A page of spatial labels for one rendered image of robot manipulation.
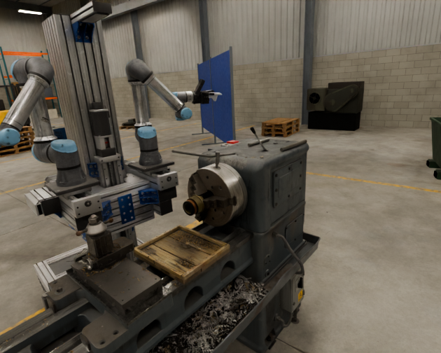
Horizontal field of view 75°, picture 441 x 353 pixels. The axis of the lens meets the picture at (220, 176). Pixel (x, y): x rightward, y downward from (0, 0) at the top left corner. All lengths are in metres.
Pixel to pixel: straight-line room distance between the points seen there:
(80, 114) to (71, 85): 0.17
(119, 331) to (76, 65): 1.40
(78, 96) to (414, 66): 10.13
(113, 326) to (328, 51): 11.18
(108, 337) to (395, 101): 10.66
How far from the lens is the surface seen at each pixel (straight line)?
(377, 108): 11.16
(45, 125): 1.79
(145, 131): 1.86
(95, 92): 1.92
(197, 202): 1.36
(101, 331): 1.10
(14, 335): 1.33
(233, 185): 1.38
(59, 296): 1.31
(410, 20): 11.16
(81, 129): 1.89
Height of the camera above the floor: 1.63
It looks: 18 degrees down
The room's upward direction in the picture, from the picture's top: 3 degrees counter-clockwise
